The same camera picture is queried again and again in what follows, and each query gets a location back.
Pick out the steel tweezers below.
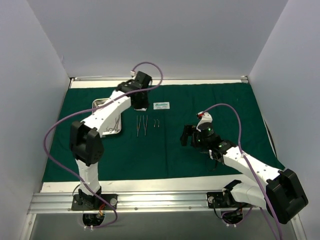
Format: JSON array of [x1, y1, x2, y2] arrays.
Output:
[[142, 115, 148, 136], [136, 115, 142, 137]]

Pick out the white green labelled packet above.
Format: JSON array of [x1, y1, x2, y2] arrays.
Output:
[[153, 102, 170, 110]]

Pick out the dark green surgical drape cloth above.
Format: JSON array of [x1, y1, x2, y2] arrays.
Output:
[[41, 83, 286, 183]]

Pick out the white gauze pad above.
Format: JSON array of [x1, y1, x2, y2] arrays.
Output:
[[134, 108, 147, 112]]

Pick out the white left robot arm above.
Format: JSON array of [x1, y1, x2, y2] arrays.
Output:
[[69, 71, 152, 210]]

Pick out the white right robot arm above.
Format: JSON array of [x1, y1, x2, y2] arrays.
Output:
[[180, 122, 309, 224]]

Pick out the steel surgical scissors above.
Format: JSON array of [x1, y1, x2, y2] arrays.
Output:
[[106, 127, 117, 132]]

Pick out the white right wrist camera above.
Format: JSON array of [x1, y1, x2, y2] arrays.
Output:
[[196, 111, 213, 132]]

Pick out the aluminium back frame rail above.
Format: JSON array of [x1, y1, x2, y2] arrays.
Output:
[[72, 76, 241, 81]]

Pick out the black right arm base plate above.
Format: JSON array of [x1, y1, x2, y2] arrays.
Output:
[[206, 191, 251, 209]]

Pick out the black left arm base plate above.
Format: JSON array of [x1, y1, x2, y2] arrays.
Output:
[[71, 193, 118, 211]]

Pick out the aluminium front frame rail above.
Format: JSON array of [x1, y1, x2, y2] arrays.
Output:
[[26, 189, 299, 215]]

